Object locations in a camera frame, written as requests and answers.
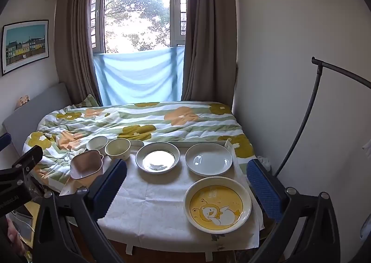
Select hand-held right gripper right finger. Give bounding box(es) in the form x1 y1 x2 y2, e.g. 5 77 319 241
246 159 341 263

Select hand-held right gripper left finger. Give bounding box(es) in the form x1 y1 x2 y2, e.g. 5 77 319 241
32 159 128 263

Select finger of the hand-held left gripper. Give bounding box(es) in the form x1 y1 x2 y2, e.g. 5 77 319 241
0 133 12 152
0 145 44 184

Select cream round bowl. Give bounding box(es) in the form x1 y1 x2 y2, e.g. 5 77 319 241
105 138 131 161

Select small white bowl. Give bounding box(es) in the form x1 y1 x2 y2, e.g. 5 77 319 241
86 136 109 153

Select yellow cartoon plate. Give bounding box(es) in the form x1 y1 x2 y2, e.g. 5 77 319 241
184 177 253 234

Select green rimmed white plate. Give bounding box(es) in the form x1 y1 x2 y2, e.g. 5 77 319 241
136 142 181 174

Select plain white plate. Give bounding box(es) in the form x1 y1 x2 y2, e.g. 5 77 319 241
185 143 233 177

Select person's left hand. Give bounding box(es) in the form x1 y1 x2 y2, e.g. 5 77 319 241
6 218 28 256

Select yellow board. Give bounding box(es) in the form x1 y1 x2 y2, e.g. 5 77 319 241
25 202 42 224

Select white tablecloth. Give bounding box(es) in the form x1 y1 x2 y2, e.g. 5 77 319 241
59 140 264 255

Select grey headboard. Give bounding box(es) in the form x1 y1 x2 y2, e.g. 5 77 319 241
2 82 71 156

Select floral striped blanket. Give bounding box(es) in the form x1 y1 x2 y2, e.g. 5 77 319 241
23 101 256 194

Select green patterned pillow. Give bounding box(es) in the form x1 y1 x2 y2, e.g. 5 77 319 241
72 93 100 108

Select light blue cloth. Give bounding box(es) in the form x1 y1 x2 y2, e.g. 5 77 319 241
93 46 185 105

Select brown curtain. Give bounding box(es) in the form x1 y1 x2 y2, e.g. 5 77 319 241
55 0 102 107
181 0 240 104

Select window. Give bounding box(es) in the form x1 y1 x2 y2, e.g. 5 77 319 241
91 0 188 55

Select framed wall picture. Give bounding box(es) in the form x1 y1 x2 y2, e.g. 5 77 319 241
1 20 50 76

